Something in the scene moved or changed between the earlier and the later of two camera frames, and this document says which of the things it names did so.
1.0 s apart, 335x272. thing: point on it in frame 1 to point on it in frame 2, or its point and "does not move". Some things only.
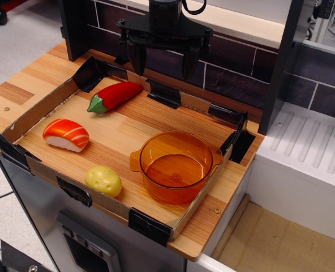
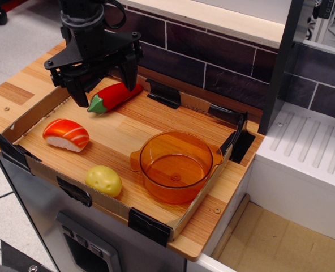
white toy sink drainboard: (309, 143) does not move
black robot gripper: (165, 24) to (93, 52)
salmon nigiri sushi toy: (66, 134) does not move
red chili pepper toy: (112, 96) does not move
